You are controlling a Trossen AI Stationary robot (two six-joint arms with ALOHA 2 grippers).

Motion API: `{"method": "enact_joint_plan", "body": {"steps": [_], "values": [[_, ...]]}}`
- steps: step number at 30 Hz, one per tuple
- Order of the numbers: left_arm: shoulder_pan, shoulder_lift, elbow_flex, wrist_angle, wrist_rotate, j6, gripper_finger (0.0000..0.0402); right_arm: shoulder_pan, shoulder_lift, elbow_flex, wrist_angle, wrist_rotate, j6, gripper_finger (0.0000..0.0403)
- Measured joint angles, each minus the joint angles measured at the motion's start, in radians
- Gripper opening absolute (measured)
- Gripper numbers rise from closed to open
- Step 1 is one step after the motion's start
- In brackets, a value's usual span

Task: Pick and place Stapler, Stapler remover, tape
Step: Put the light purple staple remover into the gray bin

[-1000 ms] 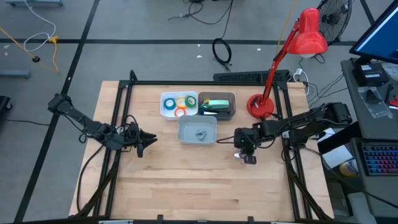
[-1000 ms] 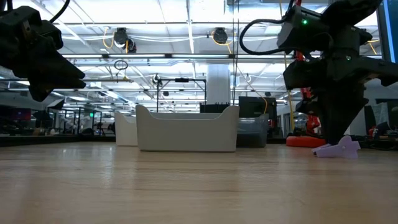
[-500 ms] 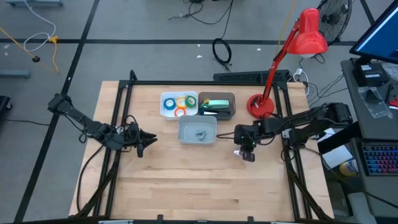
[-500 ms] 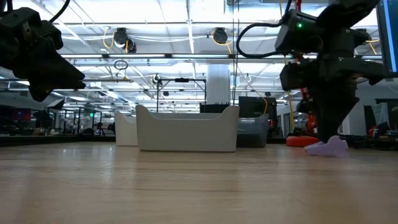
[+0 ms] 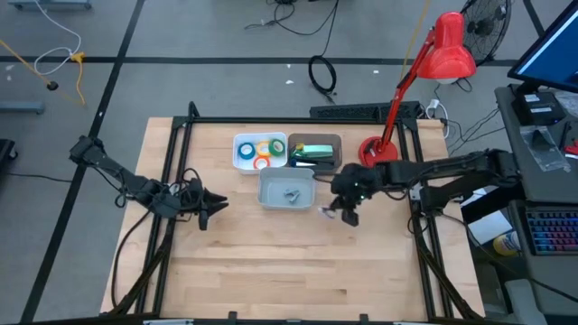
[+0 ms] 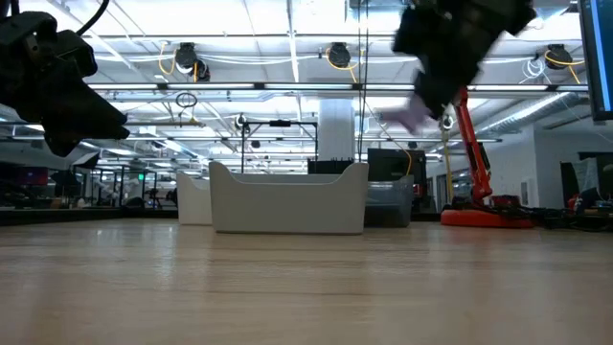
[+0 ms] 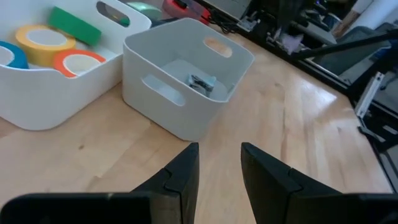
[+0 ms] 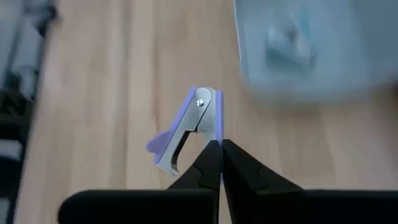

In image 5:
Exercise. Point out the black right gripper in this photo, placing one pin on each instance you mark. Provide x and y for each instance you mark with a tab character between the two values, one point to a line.
357	182

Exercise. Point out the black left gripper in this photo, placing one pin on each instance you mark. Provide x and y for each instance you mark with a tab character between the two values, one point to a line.
194	198

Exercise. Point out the pale purple staple remover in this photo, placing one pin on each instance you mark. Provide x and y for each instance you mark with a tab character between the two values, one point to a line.
325	213

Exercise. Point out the black stapler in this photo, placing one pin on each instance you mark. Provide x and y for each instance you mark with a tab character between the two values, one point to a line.
323	160

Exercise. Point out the grey-blue staple remover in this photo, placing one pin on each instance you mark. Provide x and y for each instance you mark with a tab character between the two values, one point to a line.
291	195

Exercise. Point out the orange tape roll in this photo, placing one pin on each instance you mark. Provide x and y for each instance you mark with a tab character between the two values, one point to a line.
261	169

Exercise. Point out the blue tape roll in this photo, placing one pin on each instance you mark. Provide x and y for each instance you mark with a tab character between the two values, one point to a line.
240	151

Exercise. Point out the mint green stapler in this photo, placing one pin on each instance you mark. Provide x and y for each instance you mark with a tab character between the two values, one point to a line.
318	150

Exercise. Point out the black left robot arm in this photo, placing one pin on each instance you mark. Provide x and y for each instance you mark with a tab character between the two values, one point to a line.
131	182

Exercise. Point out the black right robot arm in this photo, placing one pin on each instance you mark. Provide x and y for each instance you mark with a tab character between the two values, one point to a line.
451	169

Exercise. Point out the dark taupe plastic bin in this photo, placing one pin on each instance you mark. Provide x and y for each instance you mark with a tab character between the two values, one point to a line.
336	169

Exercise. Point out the white plastic bin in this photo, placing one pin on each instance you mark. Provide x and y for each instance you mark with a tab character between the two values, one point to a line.
239	168

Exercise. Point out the light grey plastic bin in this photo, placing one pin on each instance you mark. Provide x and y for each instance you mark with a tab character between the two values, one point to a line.
271	198

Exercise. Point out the black power strip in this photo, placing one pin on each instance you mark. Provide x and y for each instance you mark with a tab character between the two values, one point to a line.
352	111

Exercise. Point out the white power adapter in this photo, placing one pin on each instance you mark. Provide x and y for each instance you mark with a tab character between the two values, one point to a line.
434	104

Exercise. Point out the white paper sheet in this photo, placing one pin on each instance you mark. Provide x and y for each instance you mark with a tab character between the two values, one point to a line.
490	225

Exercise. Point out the yellow wipes canister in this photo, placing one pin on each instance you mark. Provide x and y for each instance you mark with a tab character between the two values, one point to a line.
508	244

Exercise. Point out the red desk lamp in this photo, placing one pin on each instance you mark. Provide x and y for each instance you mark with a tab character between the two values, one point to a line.
447	49

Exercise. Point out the black round floor weight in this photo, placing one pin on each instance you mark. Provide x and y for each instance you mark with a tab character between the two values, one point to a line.
52	86

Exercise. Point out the grey side desk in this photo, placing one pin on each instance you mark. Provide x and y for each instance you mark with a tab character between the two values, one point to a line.
542	194

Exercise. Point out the clear plastic bag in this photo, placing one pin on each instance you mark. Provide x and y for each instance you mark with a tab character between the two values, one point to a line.
544	149

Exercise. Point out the backlit keyboard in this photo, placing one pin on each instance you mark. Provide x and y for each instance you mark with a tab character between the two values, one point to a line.
553	232

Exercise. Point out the black equipment base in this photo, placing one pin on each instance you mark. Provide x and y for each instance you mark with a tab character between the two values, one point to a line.
6	151

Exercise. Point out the grey metal stand foot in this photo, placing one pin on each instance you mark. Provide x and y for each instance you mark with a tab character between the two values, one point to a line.
49	4
20	107

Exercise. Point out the black mini computer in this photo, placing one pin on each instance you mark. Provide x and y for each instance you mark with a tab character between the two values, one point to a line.
537	108

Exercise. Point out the black floor fan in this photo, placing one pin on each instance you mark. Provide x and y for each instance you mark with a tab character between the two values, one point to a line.
485	27

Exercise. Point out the red hand tool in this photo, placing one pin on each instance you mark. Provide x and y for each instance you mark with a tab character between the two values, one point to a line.
572	149

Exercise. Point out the black desk monitor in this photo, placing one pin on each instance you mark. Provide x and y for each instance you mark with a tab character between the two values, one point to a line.
551	58

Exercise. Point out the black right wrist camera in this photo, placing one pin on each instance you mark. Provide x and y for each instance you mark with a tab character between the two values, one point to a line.
350	217

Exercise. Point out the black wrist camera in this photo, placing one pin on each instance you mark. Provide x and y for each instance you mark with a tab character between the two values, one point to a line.
350	217
203	220

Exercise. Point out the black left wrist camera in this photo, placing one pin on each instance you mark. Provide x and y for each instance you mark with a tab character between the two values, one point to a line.
203	220

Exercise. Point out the black aluminium table frame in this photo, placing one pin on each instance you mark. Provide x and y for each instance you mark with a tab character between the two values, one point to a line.
289	120

